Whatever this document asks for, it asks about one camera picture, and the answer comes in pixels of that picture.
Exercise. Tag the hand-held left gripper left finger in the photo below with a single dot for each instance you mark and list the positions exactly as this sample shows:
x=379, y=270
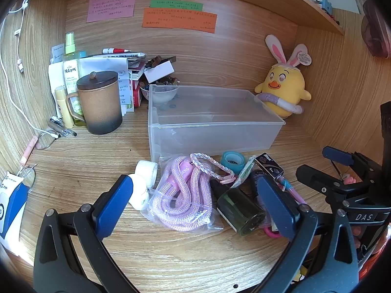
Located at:
x=113, y=207

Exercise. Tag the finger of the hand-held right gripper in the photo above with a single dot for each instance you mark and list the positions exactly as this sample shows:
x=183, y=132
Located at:
x=314, y=178
x=336, y=155

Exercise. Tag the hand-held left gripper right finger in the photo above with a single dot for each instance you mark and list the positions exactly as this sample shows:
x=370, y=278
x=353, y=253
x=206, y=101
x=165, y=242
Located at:
x=276, y=207

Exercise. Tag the pink scissors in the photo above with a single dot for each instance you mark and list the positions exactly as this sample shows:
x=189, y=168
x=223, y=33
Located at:
x=270, y=234

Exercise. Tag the small white medicine bottle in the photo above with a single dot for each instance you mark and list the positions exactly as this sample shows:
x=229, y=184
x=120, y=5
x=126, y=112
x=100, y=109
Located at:
x=139, y=192

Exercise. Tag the dark green jar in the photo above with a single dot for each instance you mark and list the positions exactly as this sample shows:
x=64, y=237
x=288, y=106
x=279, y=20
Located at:
x=238, y=207

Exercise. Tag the small black box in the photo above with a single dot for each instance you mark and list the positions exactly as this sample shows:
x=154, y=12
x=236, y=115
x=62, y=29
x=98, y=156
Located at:
x=270, y=164

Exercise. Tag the green sachet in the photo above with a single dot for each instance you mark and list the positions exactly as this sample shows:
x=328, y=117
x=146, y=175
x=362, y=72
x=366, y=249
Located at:
x=244, y=174

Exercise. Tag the white tape roll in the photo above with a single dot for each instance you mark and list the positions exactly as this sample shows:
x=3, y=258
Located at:
x=146, y=169

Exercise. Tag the clear plastic storage box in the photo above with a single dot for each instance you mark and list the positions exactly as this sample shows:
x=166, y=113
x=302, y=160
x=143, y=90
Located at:
x=213, y=128

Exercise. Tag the blue tape roll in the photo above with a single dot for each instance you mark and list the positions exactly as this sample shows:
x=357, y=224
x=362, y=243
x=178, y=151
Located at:
x=226, y=161

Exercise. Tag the yellow chick plush toy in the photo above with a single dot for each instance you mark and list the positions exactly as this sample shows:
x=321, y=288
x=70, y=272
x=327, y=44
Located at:
x=284, y=82

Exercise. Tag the thin-rimmed eyeglasses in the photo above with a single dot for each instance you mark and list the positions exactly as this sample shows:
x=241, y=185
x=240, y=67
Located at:
x=45, y=140

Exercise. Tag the blue and white carton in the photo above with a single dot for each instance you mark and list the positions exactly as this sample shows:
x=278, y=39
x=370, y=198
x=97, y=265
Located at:
x=12, y=207

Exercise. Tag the light pink pen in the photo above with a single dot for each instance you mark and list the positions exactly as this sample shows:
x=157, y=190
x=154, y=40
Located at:
x=29, y=151

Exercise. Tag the brown lidded mug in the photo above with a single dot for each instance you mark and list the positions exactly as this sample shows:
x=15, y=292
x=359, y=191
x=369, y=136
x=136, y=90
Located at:
x=100, y=106

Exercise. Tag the yellow lip balm stick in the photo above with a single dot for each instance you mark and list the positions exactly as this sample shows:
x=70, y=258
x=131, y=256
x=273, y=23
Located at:
x=62, y=106

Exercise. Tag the small white bowl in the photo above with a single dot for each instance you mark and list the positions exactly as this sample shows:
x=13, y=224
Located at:
x=158, y=96

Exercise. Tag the stack of papers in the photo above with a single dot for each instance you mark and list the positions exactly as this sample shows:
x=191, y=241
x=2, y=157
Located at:
x=100, y=64

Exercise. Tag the green spray bottle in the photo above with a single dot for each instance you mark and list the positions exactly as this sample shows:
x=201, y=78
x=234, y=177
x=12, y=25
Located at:
x=71, y=67

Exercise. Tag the blue toy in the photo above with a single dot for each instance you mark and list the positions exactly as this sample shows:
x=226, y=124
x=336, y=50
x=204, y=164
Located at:
x=323, y=6

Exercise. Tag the brown hair clip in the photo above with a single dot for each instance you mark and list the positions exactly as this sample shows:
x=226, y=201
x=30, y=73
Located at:
x=158, y=59

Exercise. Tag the red and white pen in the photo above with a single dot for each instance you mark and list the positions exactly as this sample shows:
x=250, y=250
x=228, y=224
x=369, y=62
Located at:
x=116, y=50

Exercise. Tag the orange paper note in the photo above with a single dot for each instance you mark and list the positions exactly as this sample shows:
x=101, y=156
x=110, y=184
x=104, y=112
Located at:
x=180, y=20

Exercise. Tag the pink paper note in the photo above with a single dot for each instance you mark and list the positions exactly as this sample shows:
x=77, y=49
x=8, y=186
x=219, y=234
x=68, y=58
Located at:
x=111, y=6

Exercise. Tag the green paper note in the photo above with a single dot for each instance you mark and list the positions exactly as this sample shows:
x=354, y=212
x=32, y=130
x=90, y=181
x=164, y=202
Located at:
x=175, y=5

